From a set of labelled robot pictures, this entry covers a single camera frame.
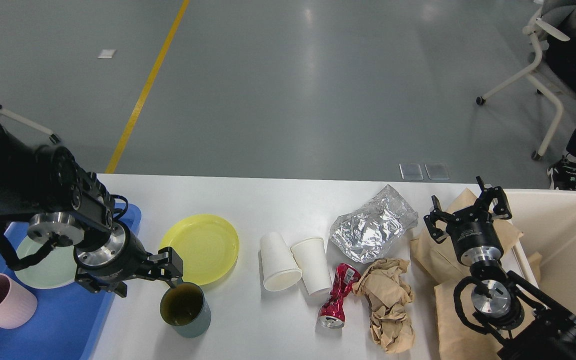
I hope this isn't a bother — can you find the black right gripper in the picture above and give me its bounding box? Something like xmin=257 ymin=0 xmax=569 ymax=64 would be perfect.
xmin=423 ymin=177 xmax=513 ymax=267

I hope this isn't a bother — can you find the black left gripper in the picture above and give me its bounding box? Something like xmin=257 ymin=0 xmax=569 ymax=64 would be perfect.
xmin=74 ymin=220 xmax=183 ymax=298

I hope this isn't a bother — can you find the dark teal mug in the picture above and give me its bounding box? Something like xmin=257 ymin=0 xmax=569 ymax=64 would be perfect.
xmin=159 ymin=282 xmax=212 ymax=338

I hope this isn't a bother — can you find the yellow plastic plate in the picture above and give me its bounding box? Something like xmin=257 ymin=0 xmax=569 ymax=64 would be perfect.
xmin=159 ymin=214 xmax=239 ymax=286

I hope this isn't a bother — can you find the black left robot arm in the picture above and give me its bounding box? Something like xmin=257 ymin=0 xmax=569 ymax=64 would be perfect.
xmin=0 ymin=105 xmax=183 ymax=297

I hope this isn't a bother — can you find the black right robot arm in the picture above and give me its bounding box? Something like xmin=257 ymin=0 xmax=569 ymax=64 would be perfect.
xmin=423 ymin=177 xmax=576 ymax=360

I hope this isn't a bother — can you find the pale green plate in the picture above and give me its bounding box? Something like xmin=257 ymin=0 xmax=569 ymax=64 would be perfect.
xmin=14 ymin=246 xmax=77 ymax=290

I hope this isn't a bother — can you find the beige plastic bin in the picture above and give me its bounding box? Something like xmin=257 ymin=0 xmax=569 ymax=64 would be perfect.
xmin=506 ymin=189 xmax=576 ymax=315

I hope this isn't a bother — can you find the crumpled brown paper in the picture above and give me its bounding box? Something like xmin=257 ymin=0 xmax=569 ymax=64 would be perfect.
xmin=352 ymin=258 xmax=415 ymax=354

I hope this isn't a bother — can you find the crumpled silver foil bag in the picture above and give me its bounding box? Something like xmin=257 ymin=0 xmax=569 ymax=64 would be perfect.
xmin=328 ymin=184 xmax=418 ymax=264

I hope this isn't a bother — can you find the brown paper bag lower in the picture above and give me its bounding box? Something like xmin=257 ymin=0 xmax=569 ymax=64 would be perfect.
xmin=434 ymin=251 xmax=543 ymax=360

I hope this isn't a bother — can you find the white paper cup left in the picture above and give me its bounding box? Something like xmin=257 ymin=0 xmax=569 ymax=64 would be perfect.
xmin=260 ymin=232 xmax=302 ymax=292

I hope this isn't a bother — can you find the white paper cup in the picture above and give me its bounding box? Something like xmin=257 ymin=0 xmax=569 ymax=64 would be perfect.
xmin=290 ymin=237 xmax=333 ymax=296
xmin=260 ymin=232 xmax=302 ymax=292

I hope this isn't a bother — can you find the white paper cup right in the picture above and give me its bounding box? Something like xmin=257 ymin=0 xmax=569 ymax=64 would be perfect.
xmin=290 ymin=237 xmax=333 ymax=296

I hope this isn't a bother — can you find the crushed red soda can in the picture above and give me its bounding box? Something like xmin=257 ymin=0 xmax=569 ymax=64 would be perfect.
xmin=317 ymin=263 xmax=361 ymax=330

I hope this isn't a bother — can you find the white chair left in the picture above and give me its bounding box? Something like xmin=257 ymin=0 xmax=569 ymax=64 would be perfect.
xmin=0 ymin=55 xmax=62 ymax=146

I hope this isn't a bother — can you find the white office chair right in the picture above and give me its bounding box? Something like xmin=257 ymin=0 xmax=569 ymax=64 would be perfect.
xmin=476 ymin=0 xmax=576 ymax=161

